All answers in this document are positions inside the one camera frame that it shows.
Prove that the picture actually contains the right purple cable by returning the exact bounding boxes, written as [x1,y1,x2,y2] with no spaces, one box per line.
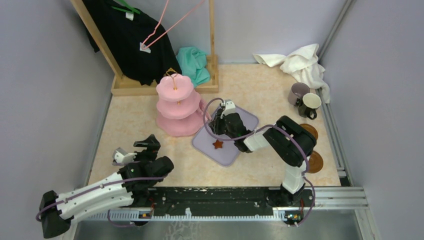
[202,97,316,228]

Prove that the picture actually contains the brown saucer lower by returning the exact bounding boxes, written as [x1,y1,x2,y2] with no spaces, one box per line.
[307,150,324,174]

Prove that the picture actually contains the black cream-lined mug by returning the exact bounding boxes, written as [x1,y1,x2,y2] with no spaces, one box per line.
[297,93,322,120]

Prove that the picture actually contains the black t-shirt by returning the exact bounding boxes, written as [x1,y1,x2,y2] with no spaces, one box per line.
[83,0,182,85]

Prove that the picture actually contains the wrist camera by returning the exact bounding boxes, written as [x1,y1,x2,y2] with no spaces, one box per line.
[220,99,236,119]
[112,147,137,166]

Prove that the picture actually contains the green clothes hanger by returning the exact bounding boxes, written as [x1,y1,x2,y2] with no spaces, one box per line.
[111,0,141,15]

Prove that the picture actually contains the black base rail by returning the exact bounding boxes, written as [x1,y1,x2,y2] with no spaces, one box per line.
[67,186,369,223]

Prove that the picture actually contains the purple mug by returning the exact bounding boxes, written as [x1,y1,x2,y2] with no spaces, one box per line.
[287,82,310,106]

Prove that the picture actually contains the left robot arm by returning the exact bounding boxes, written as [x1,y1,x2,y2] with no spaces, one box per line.
[36,134,174,239]

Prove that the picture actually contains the white towel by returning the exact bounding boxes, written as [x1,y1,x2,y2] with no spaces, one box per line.
[252,43,331,104]

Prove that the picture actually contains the lavender serving tray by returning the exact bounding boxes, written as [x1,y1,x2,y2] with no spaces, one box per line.
[191,106,259,167]

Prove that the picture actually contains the brown star cookie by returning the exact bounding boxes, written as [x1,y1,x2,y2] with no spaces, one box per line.
[212,140,224,150]

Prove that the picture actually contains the pink-tipped metal tongs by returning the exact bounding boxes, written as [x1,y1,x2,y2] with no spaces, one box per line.
[199,98,211,122]

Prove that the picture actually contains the pink three-tier cake stand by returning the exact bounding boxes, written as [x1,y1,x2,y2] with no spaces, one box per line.
[156,68,205,137]

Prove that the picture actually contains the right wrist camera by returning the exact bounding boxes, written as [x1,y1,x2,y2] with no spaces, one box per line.
[220,99,236,119]

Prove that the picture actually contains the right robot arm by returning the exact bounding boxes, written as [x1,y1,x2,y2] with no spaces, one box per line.
[206,113,317,206]

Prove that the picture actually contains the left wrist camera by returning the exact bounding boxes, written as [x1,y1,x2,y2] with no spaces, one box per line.
[112,147,137,166]

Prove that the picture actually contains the brown saucer upper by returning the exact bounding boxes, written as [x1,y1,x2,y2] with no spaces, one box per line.
[300,123,319,140]

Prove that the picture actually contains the wooden clothes rack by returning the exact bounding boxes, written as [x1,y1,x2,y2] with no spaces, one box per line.
[71,0,220,97]

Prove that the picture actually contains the pink clothes hanger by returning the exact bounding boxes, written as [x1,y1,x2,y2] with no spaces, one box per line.
[139,0,205,51]

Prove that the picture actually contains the brown saucer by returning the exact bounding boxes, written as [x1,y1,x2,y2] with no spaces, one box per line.
[307,150,324,174]
[300,123,319,140]

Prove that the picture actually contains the teal cloth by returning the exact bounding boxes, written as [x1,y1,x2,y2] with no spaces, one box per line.
[176,46,211,88]

